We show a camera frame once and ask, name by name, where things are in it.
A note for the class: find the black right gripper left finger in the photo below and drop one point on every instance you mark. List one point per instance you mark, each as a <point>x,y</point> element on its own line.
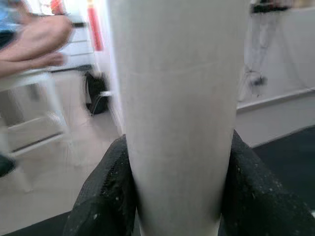
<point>103,209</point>

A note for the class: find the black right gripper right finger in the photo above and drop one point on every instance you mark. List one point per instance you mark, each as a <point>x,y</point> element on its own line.
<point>258,209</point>

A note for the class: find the black flat box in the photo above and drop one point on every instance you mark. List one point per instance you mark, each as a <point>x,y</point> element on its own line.
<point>270,8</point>

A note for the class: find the white plastic table leg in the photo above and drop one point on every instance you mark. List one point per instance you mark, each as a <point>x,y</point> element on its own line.
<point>177,98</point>

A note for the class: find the black power adapter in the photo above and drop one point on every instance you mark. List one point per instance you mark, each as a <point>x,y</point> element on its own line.
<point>261,81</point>

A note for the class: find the seated person blue shirt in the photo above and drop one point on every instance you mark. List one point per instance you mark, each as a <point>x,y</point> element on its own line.
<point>37,41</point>

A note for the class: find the black tablecloth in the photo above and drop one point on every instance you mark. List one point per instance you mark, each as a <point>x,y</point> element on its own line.
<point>290,159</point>

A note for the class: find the white chair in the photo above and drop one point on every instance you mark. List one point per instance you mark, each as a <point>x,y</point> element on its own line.
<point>37,76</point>

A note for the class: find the black bag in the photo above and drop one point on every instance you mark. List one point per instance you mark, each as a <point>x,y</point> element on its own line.
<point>97,91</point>

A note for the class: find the white drawer unit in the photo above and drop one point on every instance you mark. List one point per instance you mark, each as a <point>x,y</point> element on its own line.
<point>78,49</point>

